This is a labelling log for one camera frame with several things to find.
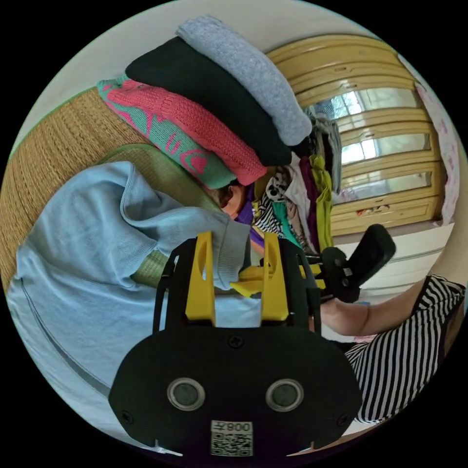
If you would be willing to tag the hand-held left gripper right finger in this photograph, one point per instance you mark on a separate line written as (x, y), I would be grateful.
(272, 292)

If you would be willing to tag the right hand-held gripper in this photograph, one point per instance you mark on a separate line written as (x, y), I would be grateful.
(338, 272)

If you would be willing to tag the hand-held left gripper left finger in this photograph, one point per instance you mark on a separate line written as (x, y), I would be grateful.
(201, 289)

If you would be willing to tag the light blue long sleeve shirt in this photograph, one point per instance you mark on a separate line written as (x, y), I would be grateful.
(91, 274)

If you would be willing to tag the person's right forearm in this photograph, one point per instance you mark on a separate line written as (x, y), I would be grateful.
(373, 314)

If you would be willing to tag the person's right hand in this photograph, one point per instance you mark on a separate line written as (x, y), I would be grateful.
(326, 314)

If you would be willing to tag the person's body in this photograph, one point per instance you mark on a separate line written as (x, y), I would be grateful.
(402, 351)

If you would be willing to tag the pile of clothes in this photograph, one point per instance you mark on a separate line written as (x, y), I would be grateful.
(204, 109)

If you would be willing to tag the yellow wooden cupboard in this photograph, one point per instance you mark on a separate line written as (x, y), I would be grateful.
(387, 120)

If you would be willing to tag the pink floral curtain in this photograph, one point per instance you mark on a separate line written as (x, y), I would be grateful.
(448, 146)

